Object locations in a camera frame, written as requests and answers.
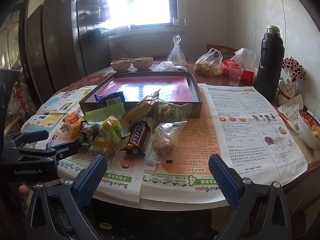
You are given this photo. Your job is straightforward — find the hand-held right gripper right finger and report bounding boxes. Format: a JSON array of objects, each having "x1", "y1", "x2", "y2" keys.
[{"x1": 209, "y1": 154, "x2": 293, "y2": 240}]

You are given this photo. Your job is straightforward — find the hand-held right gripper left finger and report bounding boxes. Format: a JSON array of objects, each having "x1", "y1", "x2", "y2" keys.
[{"x1": 26, "y1": 154, "x2": 108, "y2": 240}]

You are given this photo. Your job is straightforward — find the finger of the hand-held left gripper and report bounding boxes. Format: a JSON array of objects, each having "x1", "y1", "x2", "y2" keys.
[
  {"x1": 4, "y1": 130, "x2": 49, "y2": 148},
  {"x1": 11, "y1": 141, "x2": 80, "y2": 160}
]

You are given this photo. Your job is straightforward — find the green peas packet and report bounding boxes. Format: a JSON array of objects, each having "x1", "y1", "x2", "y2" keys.
[{"x1": 75, "y1": 132, "x2": 96, "y2": 148}]

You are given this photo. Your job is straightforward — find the orange rice cracker packet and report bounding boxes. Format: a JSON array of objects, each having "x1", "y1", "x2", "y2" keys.
[{"x1": 61, "y1": 111, "x2": 84, "y2": 141}]

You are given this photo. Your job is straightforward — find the yellow pieces snack packet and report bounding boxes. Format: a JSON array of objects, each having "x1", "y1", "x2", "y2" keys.
[{"x1": 99, "y1": 116, "x2": 123, "y2": 144}]

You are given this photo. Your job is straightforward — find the light green packet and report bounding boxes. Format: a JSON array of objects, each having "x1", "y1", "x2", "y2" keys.
[{"x1": 85, "y1": 102, "x2": 127, "y2": 122}]

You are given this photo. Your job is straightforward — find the brown chocolate bar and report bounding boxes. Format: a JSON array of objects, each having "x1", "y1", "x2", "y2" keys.
[{"x1": 119, "y1": 120, "x2": 151, "y2": 157}]

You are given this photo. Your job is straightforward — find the blue snack packet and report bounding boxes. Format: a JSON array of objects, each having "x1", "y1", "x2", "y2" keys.
[{"x1": 94, "y1": 91, "x2": 125, "y2": 108}]

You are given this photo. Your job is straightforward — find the clear packet with brown cake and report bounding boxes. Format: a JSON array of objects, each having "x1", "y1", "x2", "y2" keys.
[{"x1": 152, "y1": 121, "x2": 188, "y2": 160}]

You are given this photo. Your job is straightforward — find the grey cardboard box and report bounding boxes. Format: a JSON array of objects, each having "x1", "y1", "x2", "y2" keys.
[{"x1": 79, "y1": 71, "x2": 203, "y2": 119}]

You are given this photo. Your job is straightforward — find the yellow wafer bar packet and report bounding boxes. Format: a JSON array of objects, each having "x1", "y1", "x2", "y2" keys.
[{"x1": 122, "y1": 89, "x2": 161, "y2": 126}]

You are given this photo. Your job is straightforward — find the green label noodle cake packet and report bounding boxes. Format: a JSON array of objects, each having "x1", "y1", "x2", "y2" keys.
[{"x1": 152, "y1": 99, "x2": 193, "y2": 128}]

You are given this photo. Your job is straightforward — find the plastic bag of fried snacks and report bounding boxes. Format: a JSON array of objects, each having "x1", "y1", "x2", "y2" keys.
[{"x1": 194, "y1": 49, "x2": 223, "y2": 77}]

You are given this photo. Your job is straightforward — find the newspaper with yellow border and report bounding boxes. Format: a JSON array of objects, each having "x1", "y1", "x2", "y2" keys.
[{"x1": 21, "y1": 112, "x2": 83, "y2": 153}]

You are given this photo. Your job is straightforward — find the newspaper with green header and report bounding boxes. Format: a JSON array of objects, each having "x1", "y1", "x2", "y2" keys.
[{"x1": 57, "y1": 152, "x2": 146, "y2": 203}]

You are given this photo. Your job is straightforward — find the red knot decoration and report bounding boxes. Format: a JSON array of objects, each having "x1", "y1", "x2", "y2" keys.
[{"x1": 12, "y1": 84, "x2": 29, "y2": 113}]

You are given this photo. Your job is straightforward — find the newspaper with cartoon children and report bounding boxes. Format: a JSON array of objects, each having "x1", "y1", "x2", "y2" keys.
[{"x1": 37, "y1": 85, "x2": 98, "y2": 116}]

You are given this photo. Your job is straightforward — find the large white and orange newspaper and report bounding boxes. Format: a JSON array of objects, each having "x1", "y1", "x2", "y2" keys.
[{"x1": 140, "y1": 83, "x2": 309, "y2": 204}]

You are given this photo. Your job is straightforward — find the red tipped wooden stick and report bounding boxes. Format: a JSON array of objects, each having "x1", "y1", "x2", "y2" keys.
[{"x1": 274, "y1": 107, "x2": 298, "y2": 133}]

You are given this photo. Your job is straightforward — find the grey refrigerator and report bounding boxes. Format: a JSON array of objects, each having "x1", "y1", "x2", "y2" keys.
[{"x1": 25, "y1": 0, "x2": 112, "y2": 97}]

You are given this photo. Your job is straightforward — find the small beige bowl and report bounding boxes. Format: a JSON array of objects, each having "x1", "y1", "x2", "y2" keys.
[{"x1": 110, "y1": 61, "x2": 131, "y2": 72}]

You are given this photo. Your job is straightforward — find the white bowl with food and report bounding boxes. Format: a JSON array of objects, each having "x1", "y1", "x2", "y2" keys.
[{"x1": 297, "y1": 109, "x2": 320, "y2": 152}]

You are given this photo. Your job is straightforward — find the crumpled white tissue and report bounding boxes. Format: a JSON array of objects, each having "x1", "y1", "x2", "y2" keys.
[{"x1": 277, "y1": 94, "x2": 304, "y2": 120}]

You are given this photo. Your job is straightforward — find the clear plastic cup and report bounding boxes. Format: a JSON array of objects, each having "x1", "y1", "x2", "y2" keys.
[{"x1": 229, "y1": 65, "x2": 244, "y2": 87}]

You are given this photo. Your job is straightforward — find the red tissue pack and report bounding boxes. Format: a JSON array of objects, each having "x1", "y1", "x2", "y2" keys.
[{"x1": 222, "y1": 48, "x2": 260, "y2": 85}]

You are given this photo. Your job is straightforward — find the large beige bowl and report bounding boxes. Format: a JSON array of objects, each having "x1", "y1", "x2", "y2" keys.
[{"x1": 132, "y1": 57, "x2": 153, "y2": 70}]

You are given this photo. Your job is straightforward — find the crumpled flat clear plastic bag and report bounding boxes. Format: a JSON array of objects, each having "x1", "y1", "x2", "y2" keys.
[{"x1": 152, "y1": 61, "x2": 187, "y2": 72}]

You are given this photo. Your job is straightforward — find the black thermos bottle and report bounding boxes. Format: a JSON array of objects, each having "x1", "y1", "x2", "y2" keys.
[{"x1": 254, "y1": 25, "x2": 285, "y2": 95}]

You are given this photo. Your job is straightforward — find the wooden chair with cutout back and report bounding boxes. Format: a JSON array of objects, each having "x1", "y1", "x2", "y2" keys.
[{"x1": 206, "y1": 44, "x2": 239, "y2": 55}]

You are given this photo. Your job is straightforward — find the tall tied clear plastic bag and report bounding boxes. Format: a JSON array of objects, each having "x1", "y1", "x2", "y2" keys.
[{"x1": 165, "y1": 34, "x2": 187, "y2": 67}]

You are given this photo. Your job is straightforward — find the window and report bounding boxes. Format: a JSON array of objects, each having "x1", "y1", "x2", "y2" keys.
[{"x1": 95, "y1": 0, "x2": 186, "y2": 34}]

